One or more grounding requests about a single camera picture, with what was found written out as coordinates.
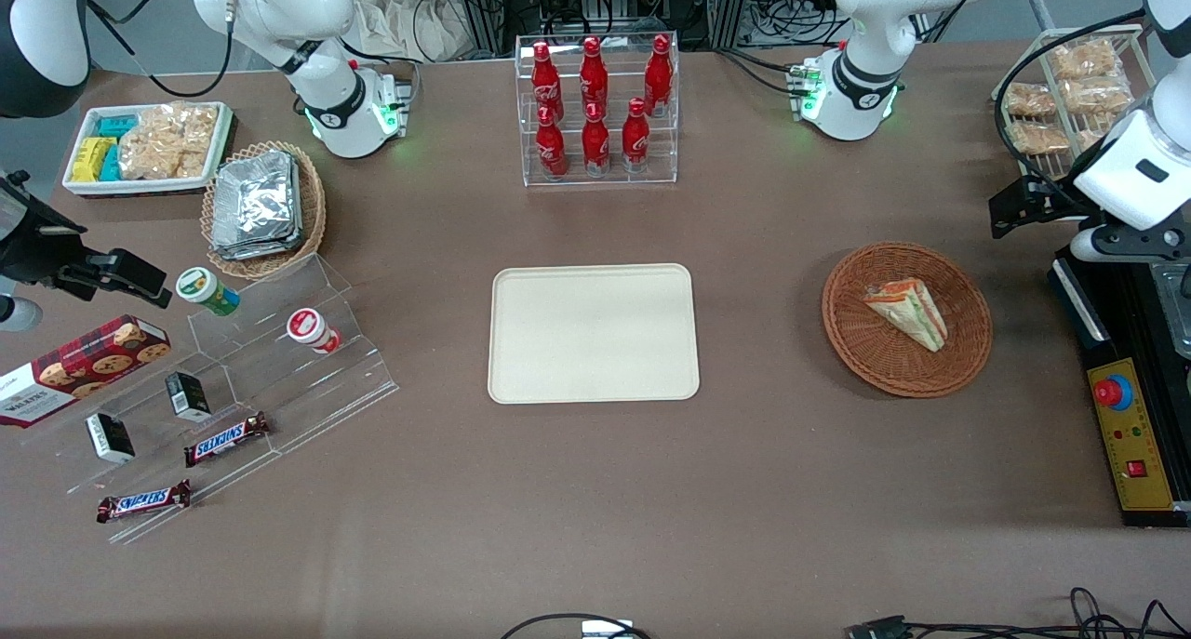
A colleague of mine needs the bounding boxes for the black cable bundle with connector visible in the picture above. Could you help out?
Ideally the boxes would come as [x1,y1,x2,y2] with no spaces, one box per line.
[845,586,1191,639]

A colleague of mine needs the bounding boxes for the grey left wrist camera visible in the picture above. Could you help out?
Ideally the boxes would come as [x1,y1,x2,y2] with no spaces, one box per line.
[1069,224,1191,264]

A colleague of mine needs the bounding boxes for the aluminium frame post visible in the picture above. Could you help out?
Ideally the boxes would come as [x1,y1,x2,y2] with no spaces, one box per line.
[450,0,511,56]
[709,0,756,50]

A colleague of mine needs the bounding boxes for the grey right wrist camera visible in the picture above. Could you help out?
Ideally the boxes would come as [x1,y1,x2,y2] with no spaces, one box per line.
[0,294,45,334]

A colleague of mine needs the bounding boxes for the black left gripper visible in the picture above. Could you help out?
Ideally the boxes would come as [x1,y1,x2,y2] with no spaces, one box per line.
[988,178,1108,241]

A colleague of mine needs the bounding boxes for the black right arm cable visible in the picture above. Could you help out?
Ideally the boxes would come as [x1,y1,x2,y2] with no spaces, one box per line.
[82,0,235,99]

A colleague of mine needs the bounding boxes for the black table edge cable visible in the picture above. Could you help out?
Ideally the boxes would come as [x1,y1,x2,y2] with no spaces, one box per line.
[501,612,654,639]

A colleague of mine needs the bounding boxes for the white wire rack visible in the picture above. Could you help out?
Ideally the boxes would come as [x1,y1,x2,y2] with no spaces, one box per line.
[990,24,1160,183]

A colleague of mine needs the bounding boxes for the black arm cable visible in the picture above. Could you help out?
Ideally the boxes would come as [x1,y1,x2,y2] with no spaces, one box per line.
[994,8,1147,186]
[82,0,235,99]

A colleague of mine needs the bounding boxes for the round brown wicker basket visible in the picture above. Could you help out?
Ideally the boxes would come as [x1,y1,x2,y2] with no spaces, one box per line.
[821,240,995,400]

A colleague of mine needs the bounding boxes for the beige cloth bag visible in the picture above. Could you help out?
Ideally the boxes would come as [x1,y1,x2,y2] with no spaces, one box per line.
[349,0,471,65]

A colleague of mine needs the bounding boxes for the cream plastic tray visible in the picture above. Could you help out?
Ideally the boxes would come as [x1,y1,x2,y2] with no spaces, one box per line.
[488,263,702,406]

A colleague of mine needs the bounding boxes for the green yogurt cup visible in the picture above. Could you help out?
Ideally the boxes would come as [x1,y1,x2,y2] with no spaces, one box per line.
[175,266,242,318]

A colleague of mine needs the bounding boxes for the tangled black background cables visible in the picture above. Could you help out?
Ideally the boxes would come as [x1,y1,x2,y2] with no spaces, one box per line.
[752,0,852,48]

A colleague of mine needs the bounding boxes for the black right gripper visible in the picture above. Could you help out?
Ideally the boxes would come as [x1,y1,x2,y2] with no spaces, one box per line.
[0,169,175,308]

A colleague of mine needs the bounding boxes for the red emergency stop button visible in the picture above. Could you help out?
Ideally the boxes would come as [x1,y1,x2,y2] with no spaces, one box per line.
[1093,375,1135,412]

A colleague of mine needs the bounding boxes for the oval wicker basket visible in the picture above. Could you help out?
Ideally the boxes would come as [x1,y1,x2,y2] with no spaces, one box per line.
[200,140,328,282]

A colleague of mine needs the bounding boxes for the clear acrylic bottle rack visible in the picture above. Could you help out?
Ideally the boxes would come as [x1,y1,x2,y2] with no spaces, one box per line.
[514,32,681,189]

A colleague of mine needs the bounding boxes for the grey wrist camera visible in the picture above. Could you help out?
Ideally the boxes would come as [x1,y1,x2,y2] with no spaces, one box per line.
[0,294,45,334]
[1069,224,1191,264]

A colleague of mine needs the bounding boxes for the red tartan cookie box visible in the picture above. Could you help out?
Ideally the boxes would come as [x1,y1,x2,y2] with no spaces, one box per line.
[0,313,173,430]

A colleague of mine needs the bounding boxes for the Snickers chocolate bar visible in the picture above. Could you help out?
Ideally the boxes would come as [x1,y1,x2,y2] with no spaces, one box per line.
[95,478,194,526]
[182,410,273,469]

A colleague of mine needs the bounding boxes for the red cola bottle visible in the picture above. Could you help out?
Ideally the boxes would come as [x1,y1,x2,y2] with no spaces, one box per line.
[643,33,675,119]
[535,105,569,180]
[581,101,612,178]
[530,41,566,125]
[621,97,652,175]
[579,35,610,119]

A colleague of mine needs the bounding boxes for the yellow snack packet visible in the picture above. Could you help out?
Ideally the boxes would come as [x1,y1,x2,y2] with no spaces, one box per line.
[71,137,118,183]

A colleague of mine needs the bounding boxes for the clear bag of crackers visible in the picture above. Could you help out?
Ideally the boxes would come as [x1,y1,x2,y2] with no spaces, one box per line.
[117,101,221,181]

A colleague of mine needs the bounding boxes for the small black box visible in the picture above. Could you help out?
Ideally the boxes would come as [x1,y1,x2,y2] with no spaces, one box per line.
[85,411,138,465]
[164,370,214,424]

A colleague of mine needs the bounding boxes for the black and yellow control box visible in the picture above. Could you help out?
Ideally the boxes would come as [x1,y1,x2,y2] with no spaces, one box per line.
[1049,245,1191,529]

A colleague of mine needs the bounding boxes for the clear acrylic stepped shelf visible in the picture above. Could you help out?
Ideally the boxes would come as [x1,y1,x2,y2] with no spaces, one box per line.
[17,252,402,546]

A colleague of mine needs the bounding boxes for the wrapped triangle sandwich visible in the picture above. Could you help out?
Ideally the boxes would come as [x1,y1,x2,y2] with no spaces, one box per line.
[862,278,950,354]

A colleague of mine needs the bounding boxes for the white rectangular snack tray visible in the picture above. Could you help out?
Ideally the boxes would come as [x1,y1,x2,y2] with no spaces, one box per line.
[61,100,234,198]

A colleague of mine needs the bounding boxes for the red strawberry yogurt cup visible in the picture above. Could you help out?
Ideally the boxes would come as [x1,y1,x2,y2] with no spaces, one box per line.
[285,307,342,356]

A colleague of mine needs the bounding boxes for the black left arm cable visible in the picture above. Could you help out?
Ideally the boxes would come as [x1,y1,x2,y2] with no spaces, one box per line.
[994,8,1147,186]

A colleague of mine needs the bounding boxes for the silver foil packet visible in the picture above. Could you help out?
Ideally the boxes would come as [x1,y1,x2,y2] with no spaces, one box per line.
[210,150,306,262]

